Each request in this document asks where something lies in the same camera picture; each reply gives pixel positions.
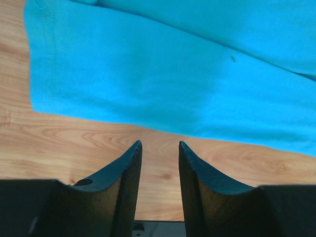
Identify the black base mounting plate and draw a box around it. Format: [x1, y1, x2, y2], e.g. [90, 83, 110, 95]
[132, 221, 186, 237]

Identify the light blue t-shirt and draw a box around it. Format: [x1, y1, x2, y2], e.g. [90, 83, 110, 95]
[24, 0, 316, 156]

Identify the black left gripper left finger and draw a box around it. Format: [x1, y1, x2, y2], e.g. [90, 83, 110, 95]
[0, 141, 142, 237]

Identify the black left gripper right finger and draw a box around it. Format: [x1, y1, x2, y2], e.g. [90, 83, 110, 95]
[179, 142, 316, 237]

